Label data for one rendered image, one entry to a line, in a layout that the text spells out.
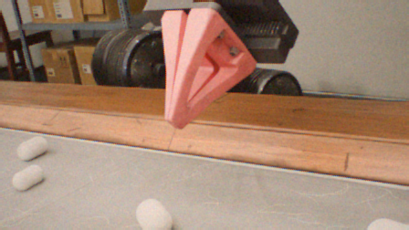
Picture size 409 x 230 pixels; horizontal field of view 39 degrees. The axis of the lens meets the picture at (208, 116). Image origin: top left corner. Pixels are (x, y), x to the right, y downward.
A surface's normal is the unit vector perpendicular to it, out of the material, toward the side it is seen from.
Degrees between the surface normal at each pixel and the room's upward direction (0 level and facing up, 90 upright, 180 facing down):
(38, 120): 45
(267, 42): 41
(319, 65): 89
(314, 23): 90
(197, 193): 0
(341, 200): 0
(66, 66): 90
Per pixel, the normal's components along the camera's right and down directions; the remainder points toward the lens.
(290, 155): -0.54, -0.43
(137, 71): 0.58, 0.16
